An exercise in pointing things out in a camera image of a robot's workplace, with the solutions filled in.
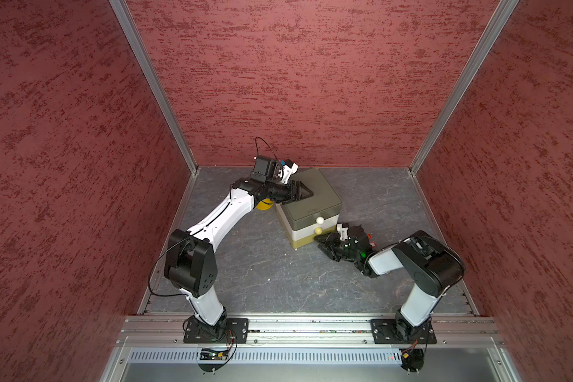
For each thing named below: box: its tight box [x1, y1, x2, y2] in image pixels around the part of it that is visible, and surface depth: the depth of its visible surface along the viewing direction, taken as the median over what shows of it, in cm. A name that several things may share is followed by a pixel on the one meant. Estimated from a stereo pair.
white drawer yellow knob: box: [292, 214, 340, 242], surface depth 88 cm
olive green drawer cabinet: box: [275, 167, 343, 249], surface depth 85 cm
